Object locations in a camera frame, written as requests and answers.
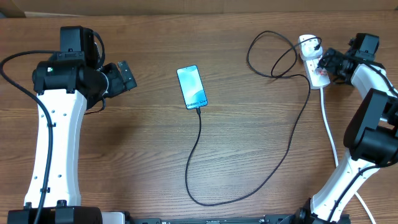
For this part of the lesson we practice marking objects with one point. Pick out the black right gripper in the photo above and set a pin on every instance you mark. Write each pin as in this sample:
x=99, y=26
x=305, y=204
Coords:
x=335, y=58

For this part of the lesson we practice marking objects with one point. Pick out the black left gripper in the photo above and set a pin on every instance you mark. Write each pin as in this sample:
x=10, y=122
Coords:
x=119, y=84

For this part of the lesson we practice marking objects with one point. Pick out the blue screen smartphone black case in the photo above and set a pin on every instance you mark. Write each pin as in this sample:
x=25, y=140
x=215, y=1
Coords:
x=192, y=88

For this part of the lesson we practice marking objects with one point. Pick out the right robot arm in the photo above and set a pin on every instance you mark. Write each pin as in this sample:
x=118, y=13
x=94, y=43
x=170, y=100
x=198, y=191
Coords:
x=371, y=136

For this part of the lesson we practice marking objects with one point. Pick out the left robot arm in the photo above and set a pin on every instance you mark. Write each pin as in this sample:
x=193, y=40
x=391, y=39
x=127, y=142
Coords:
x=66, y=88

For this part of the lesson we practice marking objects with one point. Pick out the white charger plug adapter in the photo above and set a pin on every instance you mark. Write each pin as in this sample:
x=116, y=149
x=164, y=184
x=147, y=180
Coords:
x=310, y=47

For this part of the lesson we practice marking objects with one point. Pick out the white power strip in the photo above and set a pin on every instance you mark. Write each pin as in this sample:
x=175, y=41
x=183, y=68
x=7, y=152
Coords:
x=317, y=76

